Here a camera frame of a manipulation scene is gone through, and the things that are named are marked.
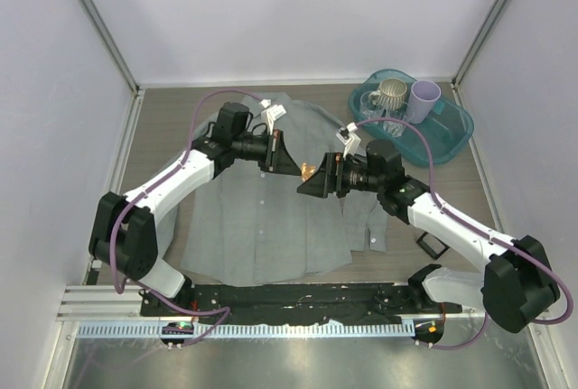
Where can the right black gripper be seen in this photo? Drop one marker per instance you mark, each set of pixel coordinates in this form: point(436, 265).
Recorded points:
point(328, 179)

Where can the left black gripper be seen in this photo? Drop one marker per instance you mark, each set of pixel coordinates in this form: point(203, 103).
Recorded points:
point(277, 158)

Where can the orange red brooch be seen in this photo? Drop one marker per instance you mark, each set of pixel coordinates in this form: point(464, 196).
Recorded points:
point(307, 171)

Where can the grey button-up shirt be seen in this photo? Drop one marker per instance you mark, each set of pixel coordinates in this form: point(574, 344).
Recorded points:
point(249, 228)

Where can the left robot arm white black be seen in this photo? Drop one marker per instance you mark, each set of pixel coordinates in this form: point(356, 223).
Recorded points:
point(124, 233)

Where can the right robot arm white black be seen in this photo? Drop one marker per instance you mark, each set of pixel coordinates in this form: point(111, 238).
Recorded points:
point(512, 282)

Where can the clear glass mug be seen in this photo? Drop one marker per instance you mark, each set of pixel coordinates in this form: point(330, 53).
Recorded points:
point(370, 105)

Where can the clear drinking glass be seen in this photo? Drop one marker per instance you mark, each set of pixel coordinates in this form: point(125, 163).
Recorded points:
point(401, 115)

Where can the ribbed metallic mug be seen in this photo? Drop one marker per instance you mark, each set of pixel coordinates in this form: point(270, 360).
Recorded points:
point(392, 93)

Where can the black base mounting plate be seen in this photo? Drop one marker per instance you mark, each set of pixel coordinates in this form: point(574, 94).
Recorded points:
point(305, 304)

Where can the purple plastic cup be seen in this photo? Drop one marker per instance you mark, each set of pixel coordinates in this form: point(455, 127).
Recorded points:
point(423, 96)

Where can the teal plastic basin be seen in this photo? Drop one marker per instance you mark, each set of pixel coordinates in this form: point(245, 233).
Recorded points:
point(447, 128)

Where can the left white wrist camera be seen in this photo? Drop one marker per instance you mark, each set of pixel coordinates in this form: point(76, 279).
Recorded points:
point(270, 113)

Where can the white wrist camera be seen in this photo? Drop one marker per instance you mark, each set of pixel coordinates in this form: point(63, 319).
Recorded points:
point(270, 113)
point(349, 138)

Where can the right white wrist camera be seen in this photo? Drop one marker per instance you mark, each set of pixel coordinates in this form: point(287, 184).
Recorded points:
point(349, 138)

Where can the small black square frame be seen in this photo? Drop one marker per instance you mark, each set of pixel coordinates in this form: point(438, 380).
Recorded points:
point(432, 246)

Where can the white slotted cable duct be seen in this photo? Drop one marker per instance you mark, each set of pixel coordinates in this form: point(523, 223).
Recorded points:
point(177, 329)

